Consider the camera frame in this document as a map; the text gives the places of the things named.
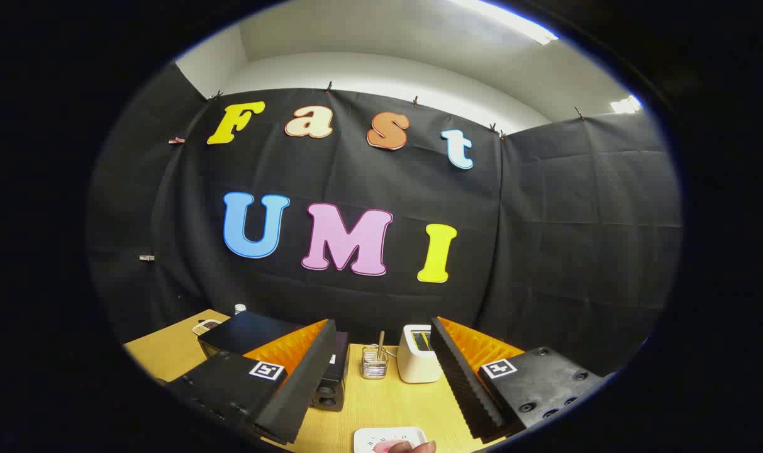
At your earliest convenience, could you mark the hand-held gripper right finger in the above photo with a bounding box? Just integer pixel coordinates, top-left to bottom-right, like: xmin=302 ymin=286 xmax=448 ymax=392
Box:
xmin=430 ymin=316 xmax=606 ymax=442

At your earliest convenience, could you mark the black backdrop cloth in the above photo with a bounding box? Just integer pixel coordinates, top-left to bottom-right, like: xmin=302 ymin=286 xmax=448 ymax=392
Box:
xmin=86 ymin=63 xmax=682 ymax=378

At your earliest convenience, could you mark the white square plate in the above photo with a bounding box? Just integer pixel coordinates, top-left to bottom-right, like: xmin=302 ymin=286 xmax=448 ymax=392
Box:
xmin=354 ymin=427 xmax=429 ymax=453

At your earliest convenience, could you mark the white toaster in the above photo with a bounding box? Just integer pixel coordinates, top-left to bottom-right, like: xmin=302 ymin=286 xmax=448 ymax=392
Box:
xmin=397 ymin=324 xmax=445 ymax=384

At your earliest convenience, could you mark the black toaster oven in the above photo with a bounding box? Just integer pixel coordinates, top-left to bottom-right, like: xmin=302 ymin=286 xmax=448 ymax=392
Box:
xmin=197 ymin=311 xmax=350 ymax=413

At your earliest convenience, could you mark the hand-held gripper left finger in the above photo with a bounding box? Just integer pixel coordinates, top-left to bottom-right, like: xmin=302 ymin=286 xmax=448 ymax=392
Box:
xmin=166 ymin=318 xmax=338 ymax=446

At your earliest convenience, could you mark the small ceiling light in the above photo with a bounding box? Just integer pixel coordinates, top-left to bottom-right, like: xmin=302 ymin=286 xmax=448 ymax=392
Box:
xmin=610 ymin=94 xmax=643 ymax=115

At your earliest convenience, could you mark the small wire basket holder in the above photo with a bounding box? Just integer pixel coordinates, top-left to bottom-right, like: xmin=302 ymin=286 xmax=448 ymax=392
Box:
xmin=361 ymin=345 xmax=389 ymax=380

